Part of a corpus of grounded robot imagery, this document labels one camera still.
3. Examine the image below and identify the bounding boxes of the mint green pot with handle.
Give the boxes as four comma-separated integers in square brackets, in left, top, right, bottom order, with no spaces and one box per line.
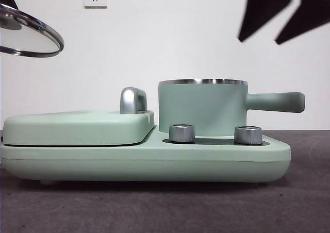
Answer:
[158,78,306,138]

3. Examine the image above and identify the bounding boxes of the mint green breakfast machine base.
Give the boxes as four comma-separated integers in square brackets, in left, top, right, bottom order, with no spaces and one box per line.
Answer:
[0,126,292,186]

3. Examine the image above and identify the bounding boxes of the silver control knob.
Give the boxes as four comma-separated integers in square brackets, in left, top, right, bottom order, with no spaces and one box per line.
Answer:
[169,124,196,143]
[234,126,263,144]

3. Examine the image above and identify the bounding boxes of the mint green hinged griddle cover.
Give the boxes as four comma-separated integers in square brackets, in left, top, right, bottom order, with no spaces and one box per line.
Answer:
[2,110,156,146]

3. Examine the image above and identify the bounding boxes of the glass lid with green knob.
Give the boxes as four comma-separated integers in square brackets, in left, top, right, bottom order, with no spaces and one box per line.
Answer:
[0,3,65,58]

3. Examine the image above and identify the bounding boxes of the silver griddle cover handle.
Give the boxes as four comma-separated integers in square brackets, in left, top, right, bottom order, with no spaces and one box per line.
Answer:
[119,87,149,114]

